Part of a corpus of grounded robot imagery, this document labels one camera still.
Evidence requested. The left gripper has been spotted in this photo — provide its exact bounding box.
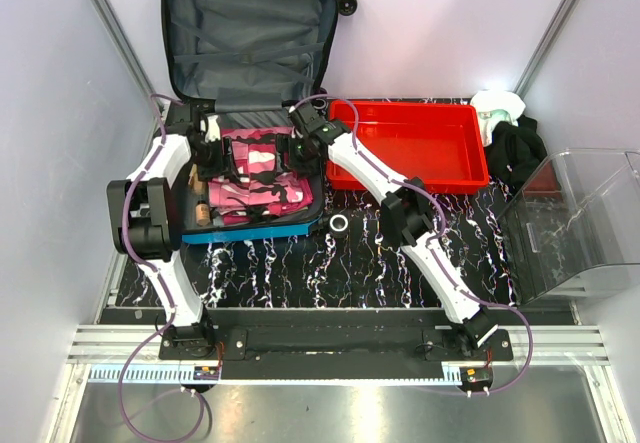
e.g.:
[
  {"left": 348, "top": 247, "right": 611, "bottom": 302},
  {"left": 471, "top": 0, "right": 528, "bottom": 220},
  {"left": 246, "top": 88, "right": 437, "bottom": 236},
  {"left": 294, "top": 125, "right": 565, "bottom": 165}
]
[{"left": 192, "top": 136, "right": 241, "bottom": 184}]

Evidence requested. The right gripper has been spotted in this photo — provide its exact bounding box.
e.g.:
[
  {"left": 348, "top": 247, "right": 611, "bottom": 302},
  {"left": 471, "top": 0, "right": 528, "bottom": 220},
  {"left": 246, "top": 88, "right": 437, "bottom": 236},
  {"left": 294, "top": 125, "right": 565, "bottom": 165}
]
[{"left": 272, "top": 134, "right": 319, "bottom": 182}]

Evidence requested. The pink camouflage garment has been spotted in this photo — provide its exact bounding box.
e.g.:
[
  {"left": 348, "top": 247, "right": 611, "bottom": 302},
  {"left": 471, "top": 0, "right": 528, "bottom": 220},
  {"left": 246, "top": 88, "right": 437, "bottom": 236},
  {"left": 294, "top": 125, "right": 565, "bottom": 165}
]
[{"left": 209, "top": 127, "right": 312, "bottom": 190}]

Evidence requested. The blue hard-shell suitcase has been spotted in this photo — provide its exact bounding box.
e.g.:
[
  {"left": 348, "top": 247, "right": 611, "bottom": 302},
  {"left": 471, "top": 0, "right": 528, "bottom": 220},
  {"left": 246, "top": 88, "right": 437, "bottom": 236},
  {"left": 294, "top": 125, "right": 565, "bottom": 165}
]
[{"left": 161, "top": 0, "right": 357, "bottom": 244}]

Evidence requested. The magenta cloth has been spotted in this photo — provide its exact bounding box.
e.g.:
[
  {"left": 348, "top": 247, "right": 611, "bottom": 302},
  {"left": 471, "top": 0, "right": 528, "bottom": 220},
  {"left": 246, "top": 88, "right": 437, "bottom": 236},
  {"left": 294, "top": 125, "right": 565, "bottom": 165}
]
[{"left": 208, "top": 180, "right": 314, "bottom": 226}]

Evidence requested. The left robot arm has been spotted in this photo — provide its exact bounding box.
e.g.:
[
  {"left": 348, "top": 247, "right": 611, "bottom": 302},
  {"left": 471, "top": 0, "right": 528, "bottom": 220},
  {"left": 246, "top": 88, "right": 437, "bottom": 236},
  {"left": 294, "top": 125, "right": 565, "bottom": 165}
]
[{"left": 107, "top": 134, "right": 216, "bottom": 359}]

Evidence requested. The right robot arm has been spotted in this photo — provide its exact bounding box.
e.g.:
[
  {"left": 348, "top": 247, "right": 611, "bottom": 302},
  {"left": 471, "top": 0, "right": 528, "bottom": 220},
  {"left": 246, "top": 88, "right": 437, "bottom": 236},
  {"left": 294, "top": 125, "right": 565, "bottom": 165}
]
[{"left": 288, "top": 101, "right": 498, "bottom": 360}]

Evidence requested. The beige foundation bottle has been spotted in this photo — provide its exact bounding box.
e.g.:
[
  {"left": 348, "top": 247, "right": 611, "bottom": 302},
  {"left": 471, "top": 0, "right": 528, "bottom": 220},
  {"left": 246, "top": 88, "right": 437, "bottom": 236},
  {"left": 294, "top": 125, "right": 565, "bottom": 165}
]
[{"left": 194, "top": 195, "right": 211, "bottom": 227}]

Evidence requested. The red plastic bin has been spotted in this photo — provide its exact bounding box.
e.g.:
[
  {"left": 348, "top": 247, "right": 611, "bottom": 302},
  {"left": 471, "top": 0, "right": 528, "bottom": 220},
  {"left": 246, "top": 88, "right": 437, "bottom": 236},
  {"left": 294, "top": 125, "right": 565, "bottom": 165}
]
[{"left": 354, "top": 100, "right": 489, "bottom": 195}]

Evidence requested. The white cloth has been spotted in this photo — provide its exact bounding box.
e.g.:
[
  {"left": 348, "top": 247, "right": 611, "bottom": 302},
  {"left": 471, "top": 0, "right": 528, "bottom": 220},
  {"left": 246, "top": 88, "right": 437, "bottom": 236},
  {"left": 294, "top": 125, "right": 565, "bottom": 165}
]
[{"left": 470, "top": 90, "right": 526, "bottom": 147}]

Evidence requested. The black cloth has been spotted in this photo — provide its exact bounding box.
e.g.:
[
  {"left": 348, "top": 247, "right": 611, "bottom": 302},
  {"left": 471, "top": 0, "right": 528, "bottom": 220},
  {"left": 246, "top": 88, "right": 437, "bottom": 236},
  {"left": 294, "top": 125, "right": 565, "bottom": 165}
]
[{"left": 485, "top": 115, "right": 547, "bottom": 193}]

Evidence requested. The clear plastic container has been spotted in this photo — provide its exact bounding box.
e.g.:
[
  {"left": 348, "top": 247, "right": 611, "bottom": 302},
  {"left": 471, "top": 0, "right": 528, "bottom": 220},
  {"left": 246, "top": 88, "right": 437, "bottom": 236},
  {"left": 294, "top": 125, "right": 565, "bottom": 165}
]
[{"left": 497, "top": 149, "right": 639, "bottom": 306}]

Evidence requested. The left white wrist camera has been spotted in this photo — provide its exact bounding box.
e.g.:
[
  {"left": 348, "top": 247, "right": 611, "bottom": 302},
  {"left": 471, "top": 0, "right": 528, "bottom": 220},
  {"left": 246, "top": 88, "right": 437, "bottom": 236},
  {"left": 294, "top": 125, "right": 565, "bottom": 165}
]
[{"left": 205, "top": 114, "right": 221, "bottom": 143}]

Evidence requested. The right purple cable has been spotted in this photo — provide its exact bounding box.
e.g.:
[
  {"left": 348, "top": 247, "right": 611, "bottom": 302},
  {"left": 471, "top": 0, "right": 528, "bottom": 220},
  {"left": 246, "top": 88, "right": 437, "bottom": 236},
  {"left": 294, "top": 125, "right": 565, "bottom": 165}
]
[{"left": 289, "top": 95, "right": 534, "bottom": 395}]

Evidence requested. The purple cable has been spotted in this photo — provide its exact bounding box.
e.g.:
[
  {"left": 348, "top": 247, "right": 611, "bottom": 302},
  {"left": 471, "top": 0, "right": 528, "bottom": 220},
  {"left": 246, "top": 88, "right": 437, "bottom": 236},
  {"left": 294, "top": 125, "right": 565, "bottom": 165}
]
[
  {"left": 289, "top": 95, "right": 534, "bottom": 395},
  {"left": 117, "top": 93, "right": 214, "bottom": 439}
]

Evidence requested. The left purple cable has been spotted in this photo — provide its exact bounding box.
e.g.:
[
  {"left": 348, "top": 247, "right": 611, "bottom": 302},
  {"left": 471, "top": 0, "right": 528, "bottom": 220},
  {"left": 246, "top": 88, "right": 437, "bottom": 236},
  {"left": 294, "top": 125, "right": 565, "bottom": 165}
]
[{"left": 117, "top": 93, "right": 214, "bottom": 439}]

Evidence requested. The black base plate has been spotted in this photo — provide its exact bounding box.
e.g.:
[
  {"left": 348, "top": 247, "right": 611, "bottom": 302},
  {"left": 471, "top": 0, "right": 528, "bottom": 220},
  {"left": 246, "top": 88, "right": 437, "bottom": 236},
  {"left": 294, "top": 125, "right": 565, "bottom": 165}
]
[{"left": 159, "top": 309, "right": 514, "bottom": 385}]

